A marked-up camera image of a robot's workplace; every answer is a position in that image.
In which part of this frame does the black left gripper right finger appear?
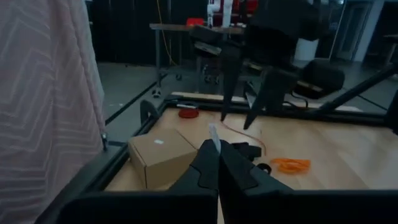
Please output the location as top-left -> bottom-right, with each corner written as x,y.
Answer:
220,139 -> 398,224

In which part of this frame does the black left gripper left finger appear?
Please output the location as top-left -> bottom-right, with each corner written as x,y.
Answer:
57,139 -> 221,224

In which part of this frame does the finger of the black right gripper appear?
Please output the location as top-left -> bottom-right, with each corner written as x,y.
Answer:
243,65 -> 299,131
219,43 -> 244,123

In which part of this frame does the clear plastic zip bag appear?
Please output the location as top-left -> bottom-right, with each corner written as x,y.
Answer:
207,123 -> 222,155

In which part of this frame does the orange rubber band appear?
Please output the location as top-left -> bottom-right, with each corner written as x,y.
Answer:
270,157 -> 312,170
276,164 -> 308,175

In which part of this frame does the white round column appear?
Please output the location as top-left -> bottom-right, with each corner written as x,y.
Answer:
294,39 -> 320,62

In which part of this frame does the red storage bin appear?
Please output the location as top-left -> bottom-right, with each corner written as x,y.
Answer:
231,0 -> 259,15

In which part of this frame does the small cardboard box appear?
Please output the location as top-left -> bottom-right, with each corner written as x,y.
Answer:
127,128 -> 199,190

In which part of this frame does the small red box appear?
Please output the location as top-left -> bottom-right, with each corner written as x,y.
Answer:
185,17 -> 205,27

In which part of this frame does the wooden workbench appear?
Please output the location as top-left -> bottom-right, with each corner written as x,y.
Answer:
149,23 -> 249,94

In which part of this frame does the pink chevron curtain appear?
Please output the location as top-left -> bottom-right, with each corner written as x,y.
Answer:
0,0 -> 106,224

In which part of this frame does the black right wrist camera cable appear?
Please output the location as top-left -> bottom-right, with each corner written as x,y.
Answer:
290,91 -> 311,110

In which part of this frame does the yellow hanging cable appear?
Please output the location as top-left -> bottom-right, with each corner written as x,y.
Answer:
156,0 -> 177,67

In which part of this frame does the black aluminium table frame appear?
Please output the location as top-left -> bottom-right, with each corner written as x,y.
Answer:
34,62 -> 398,224

